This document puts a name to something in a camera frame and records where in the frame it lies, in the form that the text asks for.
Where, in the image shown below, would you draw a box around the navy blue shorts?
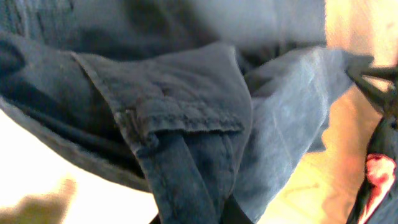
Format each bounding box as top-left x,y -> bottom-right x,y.
0,0 -> 374,224

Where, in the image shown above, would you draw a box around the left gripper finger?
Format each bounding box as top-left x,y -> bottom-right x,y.
347,55 -> 397,117

